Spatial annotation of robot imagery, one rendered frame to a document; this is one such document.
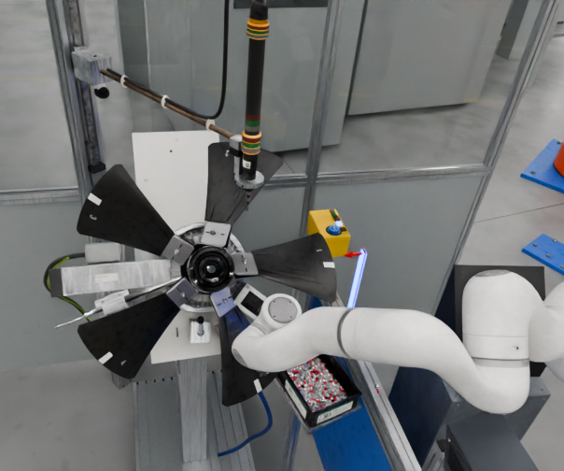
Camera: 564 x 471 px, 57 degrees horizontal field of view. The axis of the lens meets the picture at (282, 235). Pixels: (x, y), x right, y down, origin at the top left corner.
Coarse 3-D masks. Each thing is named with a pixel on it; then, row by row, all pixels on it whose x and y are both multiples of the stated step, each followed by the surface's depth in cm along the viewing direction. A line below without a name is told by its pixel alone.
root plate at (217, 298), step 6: (228, 288) 142; (216, 294) 136; (222, 294) 139; (228, 294) 141; (216, 300) 135; (228, 300) 140; (216, 306) 134; (222, 306) 137; (228, 306) 139; (234, 306) 142; (222, 312) 136
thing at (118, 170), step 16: (112, 176) 128; (128, 176) 128; (96, 192) 129; (112, 192) 129; (128, 192) 129; (96, 208) 131; (112, 208) 131; (128, 208) 130; (144, 208) 130; (80, 224) 134; (96, 224) 133; (112, 224) 133; (128, 224) 132; (144, 224) 132; (160, 224) 131; (112, 240) 136; (128, 240) 136; (144, 240) 135; (160, 240) 134
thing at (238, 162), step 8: (232, 136) 120; (232, 144) 120; (240, 144) 119; (232, 152) 121; (240, 152) 120; (240, 160) 121; (240, 168) 123; (240, 176) 123; (256, 176) 124; (240, 184) 121; (248, 184) 121; (256, 184) 121
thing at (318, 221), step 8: (312, 216) 180; (320, 216) 181; (328, 216) 181; (312, 224) 180; (320, 224) 177; (328, 224) 177; (336, 224) 178; (344, 224) 178; (312, 232) 181; (320, 232) 173; (328, 232) 173; (344, 232) 174; (328, 240) 172; (336, 240) 173; (344, 240) 174; (336, 248) 175; (344, 248) 176; (336, 256) 177
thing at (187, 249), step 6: (174, 240) 134; (180, 240) 133; (168, 246) 135; (174, 246) 135; (186, 246) 134; (192, 246) 134; (162, 252) 137; (168, 252) 137; (180, 252) 136; (186, 252) 135; (168, 258) 138; (174, 258) 138; (180, 258) 137; (186, 258) 137; (180, 264) 139
